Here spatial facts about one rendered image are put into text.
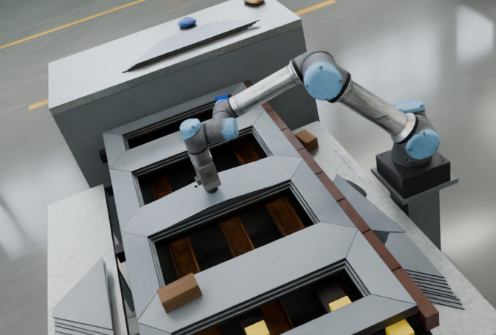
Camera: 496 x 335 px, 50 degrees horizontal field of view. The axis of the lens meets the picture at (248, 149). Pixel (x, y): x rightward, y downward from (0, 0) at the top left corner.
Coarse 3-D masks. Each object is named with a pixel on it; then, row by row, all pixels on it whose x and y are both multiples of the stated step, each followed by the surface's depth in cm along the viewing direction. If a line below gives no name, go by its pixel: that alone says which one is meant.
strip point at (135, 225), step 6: (138, 210) 202; (132, 216) 200; (138, 216) 199; (132, 222) 197; (138, 222) 196; (126, 228) 195; (132, 228) 194; (138, 228) 193; (144, 228) 193; (138, 234) 191; (144, 234) 190
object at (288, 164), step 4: (276, 156) 210; (280, 156) 209; (284, 156) 208; (288, 156) 208; (280, 160) 207; (284, 160) 206; (288, 160) 206; (292, 160) 205; (280, 164) 205; (284, 164) 204; (288, 164) 204; (292, 164) 203; (296, 164) 203; (284, 168) 202; (288, 168) 202; (292, 168) 201; (296, 168) 200; (288, 172) 200; (292, 172) 199
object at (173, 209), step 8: (176, 192) 204; (160, 200) 203; (168, 200) 202; (176, 200) 200; (168, 208) 198; (176, 208) 196; (184, 208) 195; (168, 216) 194; (176, 216) 193; (184, 216) 191; (168, 224) 191
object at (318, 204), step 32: (160, 128) 255; (160, 160) 227; (256, 192) 195; (320, 192) 187; (192, 224) 191; (352, 224) 170; (160, 288) 168; (288, 288) 158; (224, 320) 155; (384, 320) 140
